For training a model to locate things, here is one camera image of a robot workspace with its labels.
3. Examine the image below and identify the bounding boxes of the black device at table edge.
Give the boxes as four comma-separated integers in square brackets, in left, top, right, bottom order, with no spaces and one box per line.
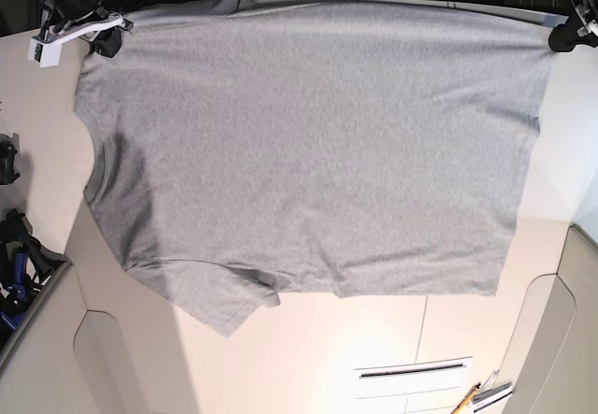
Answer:
[0,134,20,186]

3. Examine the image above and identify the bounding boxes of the grey T-shirt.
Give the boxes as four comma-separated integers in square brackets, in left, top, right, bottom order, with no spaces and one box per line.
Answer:
[75,0,553,335]

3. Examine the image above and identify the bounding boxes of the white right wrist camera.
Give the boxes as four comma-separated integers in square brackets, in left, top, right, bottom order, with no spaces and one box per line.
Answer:
[27,36,63,68]

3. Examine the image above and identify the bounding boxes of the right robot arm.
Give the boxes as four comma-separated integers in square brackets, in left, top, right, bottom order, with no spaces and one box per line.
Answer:
[28,0,134,67]

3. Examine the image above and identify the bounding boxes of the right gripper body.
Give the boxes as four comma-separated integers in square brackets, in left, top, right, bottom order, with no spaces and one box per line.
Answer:
[44,7,134,43]

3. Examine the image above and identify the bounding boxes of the blue black clamps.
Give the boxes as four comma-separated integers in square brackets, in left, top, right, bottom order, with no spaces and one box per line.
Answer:
[1,208,66,334]

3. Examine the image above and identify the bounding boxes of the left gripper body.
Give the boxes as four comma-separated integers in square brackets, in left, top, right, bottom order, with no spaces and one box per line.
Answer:
[575,0,597,48]

